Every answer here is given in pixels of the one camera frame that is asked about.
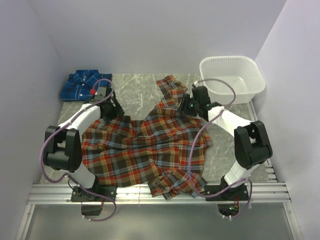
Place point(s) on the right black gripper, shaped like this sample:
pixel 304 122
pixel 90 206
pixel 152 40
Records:
pixel 184 109

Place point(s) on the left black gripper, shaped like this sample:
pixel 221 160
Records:
pixel 117 110

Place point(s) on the red brown plaid shirt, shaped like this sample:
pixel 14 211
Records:
pixel 155 150

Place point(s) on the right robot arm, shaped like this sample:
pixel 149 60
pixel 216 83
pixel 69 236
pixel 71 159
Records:
pixel 252 146

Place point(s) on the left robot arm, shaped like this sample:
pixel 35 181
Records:
pixel 62 148

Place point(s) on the blue plaid folded shirt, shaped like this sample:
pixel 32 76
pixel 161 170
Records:
pixel 79 84

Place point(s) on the white plastic basin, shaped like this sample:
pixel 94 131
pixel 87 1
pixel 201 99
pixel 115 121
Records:
pixel 241 73

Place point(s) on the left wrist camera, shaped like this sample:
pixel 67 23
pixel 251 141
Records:
pixel 102 92

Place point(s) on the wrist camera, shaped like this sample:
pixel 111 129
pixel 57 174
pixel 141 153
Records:
pixel 197 84
pixel 102 92

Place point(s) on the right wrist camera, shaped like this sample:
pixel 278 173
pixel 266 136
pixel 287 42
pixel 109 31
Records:
pixel 197 84

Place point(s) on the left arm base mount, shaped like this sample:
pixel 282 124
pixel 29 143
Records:
pixel 80 196

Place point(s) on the black box under rail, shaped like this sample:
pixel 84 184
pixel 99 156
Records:
pixel 89 210

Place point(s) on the aluminium rail frame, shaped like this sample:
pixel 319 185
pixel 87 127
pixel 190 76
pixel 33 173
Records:
pixel 136 214

